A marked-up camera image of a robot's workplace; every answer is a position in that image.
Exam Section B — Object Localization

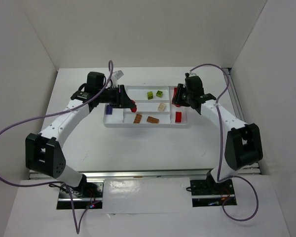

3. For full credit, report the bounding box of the purple lego plate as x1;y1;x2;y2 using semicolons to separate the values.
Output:
106;105;113;115

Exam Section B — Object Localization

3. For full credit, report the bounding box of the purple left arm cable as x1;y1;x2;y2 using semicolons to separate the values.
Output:
0;60;114;235

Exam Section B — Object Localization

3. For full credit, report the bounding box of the white divided sorting tray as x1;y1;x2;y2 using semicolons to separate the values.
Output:
103;85;188;128

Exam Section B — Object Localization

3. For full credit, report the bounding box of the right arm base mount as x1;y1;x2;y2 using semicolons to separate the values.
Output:
186;180;237;207

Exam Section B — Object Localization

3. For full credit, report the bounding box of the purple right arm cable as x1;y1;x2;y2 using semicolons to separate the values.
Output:
187;64;259;222

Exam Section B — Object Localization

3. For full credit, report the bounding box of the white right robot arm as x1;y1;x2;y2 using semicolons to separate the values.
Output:
172;73;263;185

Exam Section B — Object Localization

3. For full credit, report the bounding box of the cream lego plate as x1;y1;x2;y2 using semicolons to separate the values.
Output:
157;103;166;112

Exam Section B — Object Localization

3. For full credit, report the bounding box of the red stepped lego brick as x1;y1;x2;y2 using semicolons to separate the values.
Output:
172;87;181;108

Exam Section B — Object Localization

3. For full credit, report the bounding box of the red square lego brick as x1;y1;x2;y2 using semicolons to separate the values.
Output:
175;112;183;123

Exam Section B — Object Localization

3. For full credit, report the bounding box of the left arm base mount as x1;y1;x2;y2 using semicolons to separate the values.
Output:
49;181;104;210

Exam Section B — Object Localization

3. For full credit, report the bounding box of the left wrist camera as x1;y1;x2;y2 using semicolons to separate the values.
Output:
111;70;124;87

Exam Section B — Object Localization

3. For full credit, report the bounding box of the lime green lego brick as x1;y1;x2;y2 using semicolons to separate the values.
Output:
147;91;153;100
156;90;163;98

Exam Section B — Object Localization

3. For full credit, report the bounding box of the orange lego plate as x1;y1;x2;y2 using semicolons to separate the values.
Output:
133;114;142;124
147;116;159;124

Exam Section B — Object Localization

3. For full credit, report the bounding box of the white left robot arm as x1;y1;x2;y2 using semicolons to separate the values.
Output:
25;70;137;196

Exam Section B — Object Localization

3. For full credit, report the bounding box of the aluminium rail front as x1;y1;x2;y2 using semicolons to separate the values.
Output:
29;164;261;180

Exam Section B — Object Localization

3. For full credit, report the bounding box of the red rounded lego brick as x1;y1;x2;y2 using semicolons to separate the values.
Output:
130;100;137;113

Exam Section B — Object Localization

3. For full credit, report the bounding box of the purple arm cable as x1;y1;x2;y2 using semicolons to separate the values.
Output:
0;60;114;235
187;64;259;222

